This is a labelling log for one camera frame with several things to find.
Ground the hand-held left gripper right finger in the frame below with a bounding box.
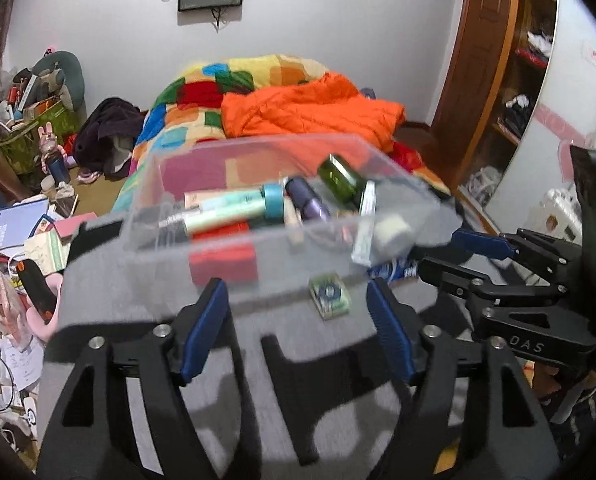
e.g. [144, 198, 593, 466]
[367, 278, 561, 480]

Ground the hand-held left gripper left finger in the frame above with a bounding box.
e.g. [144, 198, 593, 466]
[37, 278, 239, 480]

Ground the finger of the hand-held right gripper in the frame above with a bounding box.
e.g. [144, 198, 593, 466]
[418, 256, 571, 313]
[450, 227, 586, 286]

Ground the red box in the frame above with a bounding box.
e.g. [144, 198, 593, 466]
[188, 220, 259, 287]

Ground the small green square box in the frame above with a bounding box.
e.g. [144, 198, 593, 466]
[309, 274, 351, 318]

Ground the white silver tube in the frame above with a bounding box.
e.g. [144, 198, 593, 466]
[352, 180, 379, 266]

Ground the teal tube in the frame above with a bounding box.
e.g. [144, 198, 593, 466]
[183, 183, 285, 237]

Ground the clear plastic box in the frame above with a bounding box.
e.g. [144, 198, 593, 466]
[120, 132, 441, 301]

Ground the purple bottle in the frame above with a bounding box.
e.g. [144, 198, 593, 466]
[284, 176, 335, 223]

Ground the green bottle with black nozzle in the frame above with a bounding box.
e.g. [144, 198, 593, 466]
[318, 154, 369, 206]

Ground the person's right forearm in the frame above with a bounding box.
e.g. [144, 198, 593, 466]
[538, 375, 596, 466]

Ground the person's right hand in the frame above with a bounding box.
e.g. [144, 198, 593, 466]
[530, 360, 576, 402]

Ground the white sliding door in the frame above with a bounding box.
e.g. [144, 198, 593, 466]
[482, 0, 596, 241]

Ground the pink flat box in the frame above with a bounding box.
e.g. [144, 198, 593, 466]
[53, 212, 99, 241]

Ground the green white book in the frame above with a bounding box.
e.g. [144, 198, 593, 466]
[25, 230, 69, 278]

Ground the wooden wardrobe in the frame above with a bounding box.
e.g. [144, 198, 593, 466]
[430, 0, 563, 211]

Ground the blue book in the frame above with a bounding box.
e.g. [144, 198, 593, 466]
[0, 199, 49, 253]

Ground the dark blue bottle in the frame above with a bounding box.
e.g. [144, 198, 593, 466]
[45, 155, 72, 186]

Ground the dark clothing pile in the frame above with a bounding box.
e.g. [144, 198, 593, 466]
[73, 97, 146, 181]

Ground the orange down jacket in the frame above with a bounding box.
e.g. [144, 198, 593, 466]
[221, 72, 407, 153]

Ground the colourful patchwork blanket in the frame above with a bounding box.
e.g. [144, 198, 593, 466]
[113, 54, 429, 216]

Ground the pink rabbit toy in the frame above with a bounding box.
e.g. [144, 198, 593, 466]
[38, 122, 71, 166]

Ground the green basket of clutter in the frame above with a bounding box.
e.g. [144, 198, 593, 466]
[0, 97, 81, 173]

